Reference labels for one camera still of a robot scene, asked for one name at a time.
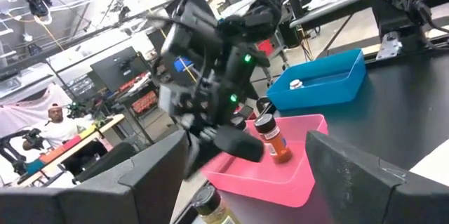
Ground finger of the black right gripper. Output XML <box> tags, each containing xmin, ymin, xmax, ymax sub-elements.
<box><xmin>183</xmin><ymin>131</ymin><xmax>226</xmax><ymax>180</ymax></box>
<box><xmin>213</xmin><ymin>125</ymin><xmax>265</xmax><ymax>164</ymax></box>

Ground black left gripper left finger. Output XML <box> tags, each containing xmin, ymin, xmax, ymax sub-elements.
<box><xmin>0</xmin><ymin>129</ymin><xmax>189</xmax><ymax>224</ymax></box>

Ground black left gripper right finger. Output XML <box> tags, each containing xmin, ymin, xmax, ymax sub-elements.
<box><xmin>304</xmin><ymin>131</ymin><xmax>449</xmax><ymax>224</ymax></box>

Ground orange label chili powder jar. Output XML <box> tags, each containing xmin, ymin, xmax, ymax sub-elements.
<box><xmin>254</xmin><ymin>113</ymin><xmax>294</xmax><ymax>164</ymax></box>

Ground herb jar with barcode label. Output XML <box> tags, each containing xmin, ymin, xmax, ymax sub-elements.
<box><xmin>192</xmin><ymin>185</ymin><xmax>243</xmax><ymax>224</ymax></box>

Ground pink plastic bin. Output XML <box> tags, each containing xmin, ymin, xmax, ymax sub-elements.
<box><xmin>200</xmin><ymin>113</ymin><xmax>329</xmax><ymax>208</ymax></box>

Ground black chair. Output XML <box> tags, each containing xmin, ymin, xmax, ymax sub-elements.
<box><xmin>74</xmin><ymin>142</ymin><xmax>138</xmax><ymax>183</ymax></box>

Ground red crates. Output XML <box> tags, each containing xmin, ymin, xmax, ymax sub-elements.
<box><xmin>131</xmin><ymin>90</ymin><xmax>159</xmax><ymax>114</ymax></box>

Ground wooden background table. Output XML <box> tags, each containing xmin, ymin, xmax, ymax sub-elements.
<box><xmin>10</xmin><ymin>113</ymin><xmax>126</xmax><ymax>188</ymax></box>

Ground person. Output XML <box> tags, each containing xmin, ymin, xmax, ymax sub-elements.
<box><xmin>22</xmin><ymin>103</ymin><xmax>109</xmax><ymax>176</ymax></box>

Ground blue plastic bin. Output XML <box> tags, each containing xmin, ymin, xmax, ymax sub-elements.
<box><xmin>265</xmin><ymin>48</ymin><xmax>368</xmax><ymax>112</ymax></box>

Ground large black monitor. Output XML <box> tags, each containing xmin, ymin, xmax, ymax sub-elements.
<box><xmin>90</xmin><ymin>46</ymin><xmax>152</xmax><ymax>93</ymax></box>

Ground white hanging sheet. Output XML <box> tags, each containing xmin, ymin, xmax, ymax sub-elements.
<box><xmin>0</xmin><ymin>83</ymin><xmax>73</xmax><ymax>137</ymax></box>

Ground silver corner bracket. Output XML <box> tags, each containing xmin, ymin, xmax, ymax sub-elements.
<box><xmin>375</xmin><ymin>30</ymin><xmax>403</xmax><ymax>61</ymax></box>

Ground black cable bundle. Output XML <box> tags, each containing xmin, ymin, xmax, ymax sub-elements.
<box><xmin>389</xmin><ymin>0</ymin><xmax>449</xmax><ymax>34</ymax></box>

